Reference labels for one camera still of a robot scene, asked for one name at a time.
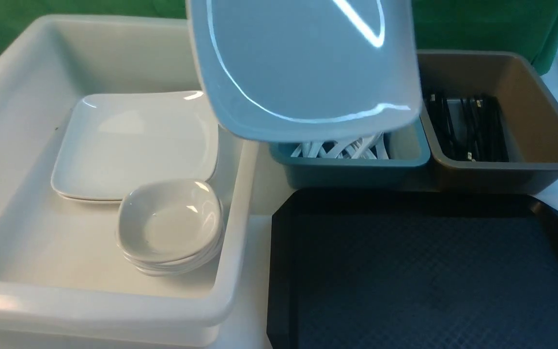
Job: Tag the grey-brown plastic bin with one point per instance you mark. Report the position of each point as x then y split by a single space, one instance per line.
530 120

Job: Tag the large white square plate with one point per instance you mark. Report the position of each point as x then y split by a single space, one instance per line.
307 70

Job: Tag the black serving tray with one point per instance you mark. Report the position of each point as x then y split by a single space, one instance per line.
378 269

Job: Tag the white spoons in bin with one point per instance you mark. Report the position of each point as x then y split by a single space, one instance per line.
371 147

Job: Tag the stacked white bowls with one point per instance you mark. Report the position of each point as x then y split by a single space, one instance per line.
170 227

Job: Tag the teal plastic bin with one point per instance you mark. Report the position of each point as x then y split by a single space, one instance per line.
408 152

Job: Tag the green backdrop cloth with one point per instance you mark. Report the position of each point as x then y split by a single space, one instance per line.
526 27

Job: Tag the large white plastic tub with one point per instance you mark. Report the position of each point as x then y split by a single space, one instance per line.
63 282

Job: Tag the stacked white square plates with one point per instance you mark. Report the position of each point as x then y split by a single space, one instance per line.
115 143

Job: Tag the black chopsticks in bin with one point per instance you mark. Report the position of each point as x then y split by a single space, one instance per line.
468 129

